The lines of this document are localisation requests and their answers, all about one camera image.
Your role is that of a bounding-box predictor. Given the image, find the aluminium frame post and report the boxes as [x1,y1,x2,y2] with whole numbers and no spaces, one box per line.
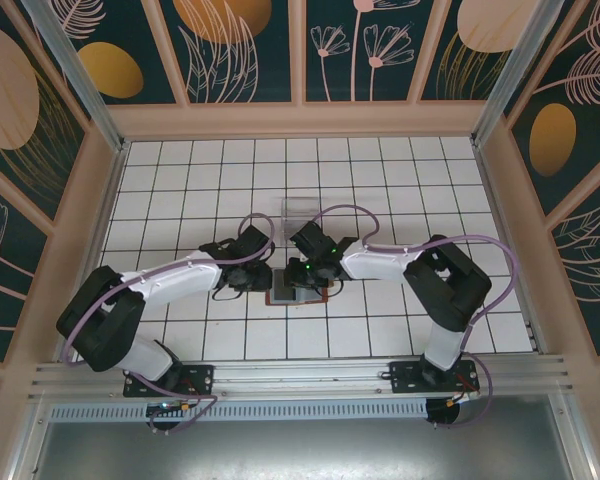
[20,0,131,152]
[471,0,566,146]
[7,399,54,480]
[554,382,599,480]

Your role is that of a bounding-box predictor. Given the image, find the wall panel single flower outline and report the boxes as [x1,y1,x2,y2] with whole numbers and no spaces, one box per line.
[0,172,51,364]

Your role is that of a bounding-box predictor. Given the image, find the wall panel with pale circle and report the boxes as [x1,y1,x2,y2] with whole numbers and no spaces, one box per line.
[419,0,534,103]

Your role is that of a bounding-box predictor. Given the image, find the aluminium front rail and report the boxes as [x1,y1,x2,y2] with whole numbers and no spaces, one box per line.
[27,353,579,401]

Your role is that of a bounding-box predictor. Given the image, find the pale grey credit card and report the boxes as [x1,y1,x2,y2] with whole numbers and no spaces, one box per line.
[284,199,319,222]

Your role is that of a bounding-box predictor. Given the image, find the clear acrylic card stand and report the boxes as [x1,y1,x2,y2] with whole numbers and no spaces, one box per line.
[281,196,322,247]

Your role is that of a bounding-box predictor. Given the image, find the brown leather card holder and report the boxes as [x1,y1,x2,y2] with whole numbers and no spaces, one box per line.
[264,269,344,307]

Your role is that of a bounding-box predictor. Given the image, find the wall panel golden oval fern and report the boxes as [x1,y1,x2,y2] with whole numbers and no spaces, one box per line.
[504,0,600,219]

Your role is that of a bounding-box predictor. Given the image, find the black credit card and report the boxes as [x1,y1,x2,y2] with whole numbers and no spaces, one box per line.
[272,269,299,303]

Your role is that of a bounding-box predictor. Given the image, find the wall panel with golden oval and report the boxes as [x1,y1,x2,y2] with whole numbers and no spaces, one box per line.
[59,0,189,106]

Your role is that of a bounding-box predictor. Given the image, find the wall panel with leaf outlines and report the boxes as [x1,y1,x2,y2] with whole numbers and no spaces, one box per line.
[549,187,600,359]

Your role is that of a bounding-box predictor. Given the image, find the perforated grey cable duct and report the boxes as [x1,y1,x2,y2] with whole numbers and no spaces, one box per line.
[47,399,431,422]

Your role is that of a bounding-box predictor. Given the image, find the wall panel with pink flowers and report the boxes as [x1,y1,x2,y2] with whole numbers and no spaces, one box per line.
[304,0,417,105]

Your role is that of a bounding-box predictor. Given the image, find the wall panel orange circle leaves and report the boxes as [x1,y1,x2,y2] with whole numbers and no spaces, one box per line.
[159,0,301,105]

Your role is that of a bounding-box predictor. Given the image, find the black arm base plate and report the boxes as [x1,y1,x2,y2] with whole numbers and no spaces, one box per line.
[123,364,216,400]
[388,360,481,395]

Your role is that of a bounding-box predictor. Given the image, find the wall panel large pink circle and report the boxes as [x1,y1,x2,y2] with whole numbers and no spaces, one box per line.
[0,0,92,227]

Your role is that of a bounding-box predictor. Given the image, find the grey metal sheet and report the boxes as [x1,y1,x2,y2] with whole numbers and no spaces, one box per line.
[29,419,576,480]

